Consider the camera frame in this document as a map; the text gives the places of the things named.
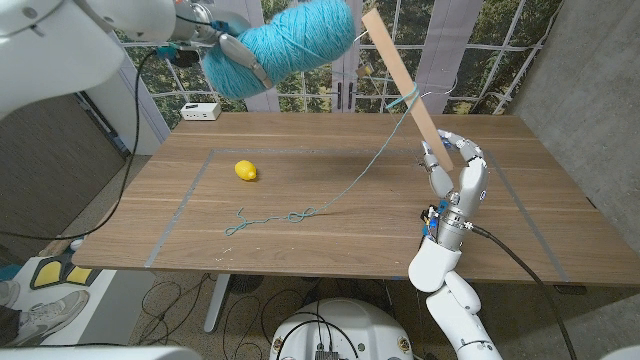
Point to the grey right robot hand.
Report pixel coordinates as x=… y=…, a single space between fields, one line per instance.
x=472 y=185

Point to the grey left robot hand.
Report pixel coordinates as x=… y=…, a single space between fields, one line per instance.
x=240 y=50

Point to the teal yarn skein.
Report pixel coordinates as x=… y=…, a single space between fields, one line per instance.
x=285 y=45

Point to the wooden stick with metal clips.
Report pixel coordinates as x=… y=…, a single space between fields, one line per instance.
x=400 y=75

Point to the yellow lemon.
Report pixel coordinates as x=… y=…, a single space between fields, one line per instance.
x=245 y=170

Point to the white power box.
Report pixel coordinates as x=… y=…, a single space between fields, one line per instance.
x=200 y=111

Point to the printed window backdrop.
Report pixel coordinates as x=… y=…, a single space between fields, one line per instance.
x=490 y=60

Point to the grey tape rectangle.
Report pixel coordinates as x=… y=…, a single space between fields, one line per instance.
x=181 y=207

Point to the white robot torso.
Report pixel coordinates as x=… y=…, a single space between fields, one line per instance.
x=340 y=325

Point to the black round floor grille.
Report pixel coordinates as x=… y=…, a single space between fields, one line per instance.
x=246 y=283

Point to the white table leg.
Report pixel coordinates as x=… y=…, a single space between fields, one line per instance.
x=217 y=300

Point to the yellow and black floor mat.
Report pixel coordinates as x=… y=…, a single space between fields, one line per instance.
x=47 y=274

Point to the grey sneaker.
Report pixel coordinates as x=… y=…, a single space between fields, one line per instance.
x=55 y=312
x=9 y=292

